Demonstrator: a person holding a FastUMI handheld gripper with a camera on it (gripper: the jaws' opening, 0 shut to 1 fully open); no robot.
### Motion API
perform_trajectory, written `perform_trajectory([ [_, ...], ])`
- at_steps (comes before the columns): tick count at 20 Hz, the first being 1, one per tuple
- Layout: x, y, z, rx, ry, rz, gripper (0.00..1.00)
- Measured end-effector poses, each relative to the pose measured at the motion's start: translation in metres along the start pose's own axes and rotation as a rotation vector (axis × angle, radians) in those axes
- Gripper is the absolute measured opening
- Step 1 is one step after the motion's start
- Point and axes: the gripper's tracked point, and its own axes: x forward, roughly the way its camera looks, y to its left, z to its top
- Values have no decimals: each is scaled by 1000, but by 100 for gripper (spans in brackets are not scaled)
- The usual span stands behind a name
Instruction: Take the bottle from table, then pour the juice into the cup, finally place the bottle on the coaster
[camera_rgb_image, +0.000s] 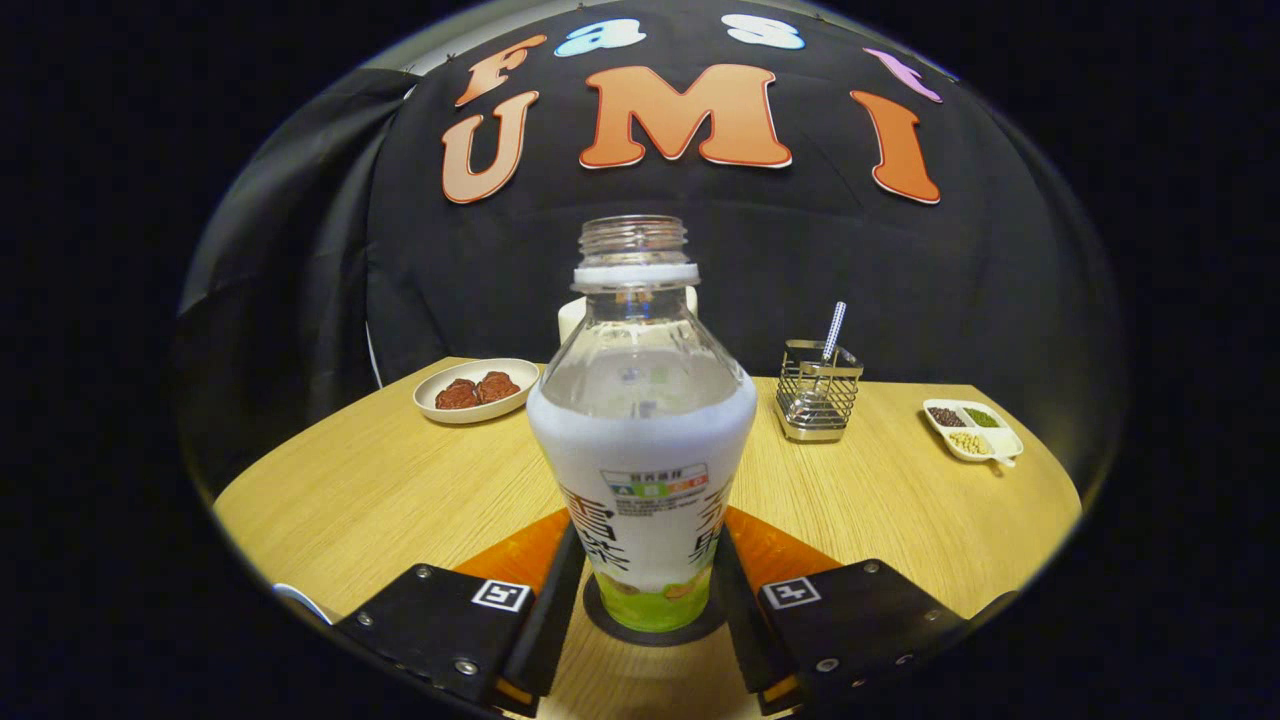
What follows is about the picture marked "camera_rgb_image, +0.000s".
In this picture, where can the white cup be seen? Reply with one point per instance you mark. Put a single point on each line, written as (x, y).
(300, 600)

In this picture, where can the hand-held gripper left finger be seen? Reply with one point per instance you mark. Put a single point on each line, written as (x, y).
(440, 625)

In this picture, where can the white divided bean dish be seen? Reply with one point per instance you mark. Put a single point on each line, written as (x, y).
(1005, 440)

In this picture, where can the clear juice bottle white label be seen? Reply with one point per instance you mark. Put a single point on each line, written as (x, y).
(640, 450)

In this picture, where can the wooden table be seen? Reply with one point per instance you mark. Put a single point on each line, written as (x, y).
(400, 490)

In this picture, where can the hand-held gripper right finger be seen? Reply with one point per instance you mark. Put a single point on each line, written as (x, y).
(860, 630)

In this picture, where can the small white plate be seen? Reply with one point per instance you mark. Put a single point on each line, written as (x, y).
(430, 405)

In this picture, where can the red dried food piece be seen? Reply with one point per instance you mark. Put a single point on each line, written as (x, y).
(498, 387)
(457, 395)

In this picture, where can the striped straw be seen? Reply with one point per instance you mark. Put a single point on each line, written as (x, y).
(835, 325)

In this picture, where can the dark brown round coaster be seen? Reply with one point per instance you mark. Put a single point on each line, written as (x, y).
(598, 620)

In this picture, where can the white toaster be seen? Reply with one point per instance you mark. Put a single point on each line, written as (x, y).
(568, 315)

